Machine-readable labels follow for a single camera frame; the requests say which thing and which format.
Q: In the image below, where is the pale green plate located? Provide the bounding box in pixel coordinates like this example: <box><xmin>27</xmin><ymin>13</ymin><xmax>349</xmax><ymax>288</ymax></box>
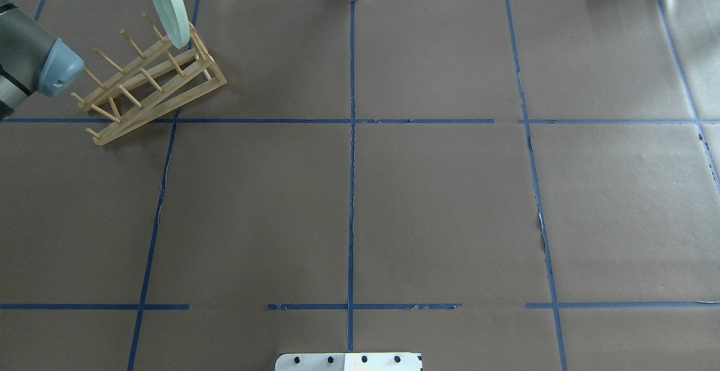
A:
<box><xmin>152</xmin><ymin>0</ymin><xmax>191</xmax><ymax>49</ymax></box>

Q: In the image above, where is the wooden dish rack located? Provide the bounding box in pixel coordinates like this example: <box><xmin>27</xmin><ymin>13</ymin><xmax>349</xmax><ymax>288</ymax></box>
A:
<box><xmin>71</xmin><ymin>14</ymin><xmax>227</xmax><ymax>146</ymax></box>

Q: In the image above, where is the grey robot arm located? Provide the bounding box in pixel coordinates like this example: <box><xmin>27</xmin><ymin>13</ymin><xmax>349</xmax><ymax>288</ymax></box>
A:
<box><xmin>1</xmin><ymin>0</ymin><xmax>84</xmax><ymax>120</ymax></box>

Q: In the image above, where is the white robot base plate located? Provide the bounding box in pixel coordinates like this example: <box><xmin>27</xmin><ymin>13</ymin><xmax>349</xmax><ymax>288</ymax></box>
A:
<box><xmin>274</xmin><ymin>351</ymin><xmax>424</xmax><ymax>370</ymax></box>

